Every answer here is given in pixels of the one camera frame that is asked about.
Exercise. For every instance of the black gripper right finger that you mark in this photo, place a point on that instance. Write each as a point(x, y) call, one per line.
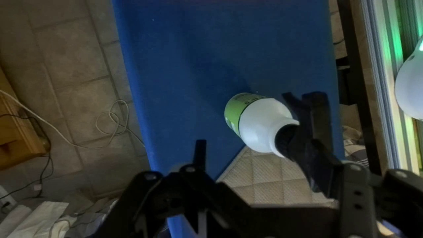
point(351, 199)

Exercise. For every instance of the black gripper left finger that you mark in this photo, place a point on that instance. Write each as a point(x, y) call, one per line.
point(175, 199)

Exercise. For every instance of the white spray bottle green label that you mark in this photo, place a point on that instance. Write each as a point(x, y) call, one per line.
point(259, 121)

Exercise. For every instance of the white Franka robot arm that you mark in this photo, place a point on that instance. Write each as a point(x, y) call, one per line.
point(411, 84)

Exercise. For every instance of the white bed sheet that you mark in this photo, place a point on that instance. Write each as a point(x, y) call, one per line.
point(39, 220)

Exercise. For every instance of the blue covered ironing board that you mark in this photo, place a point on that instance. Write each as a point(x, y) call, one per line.
point(198, 53)

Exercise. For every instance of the wooden nightstand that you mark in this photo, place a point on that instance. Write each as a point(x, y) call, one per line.
point(17, 137)

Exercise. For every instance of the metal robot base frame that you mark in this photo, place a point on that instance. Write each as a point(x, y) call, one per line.
point(391, 27)

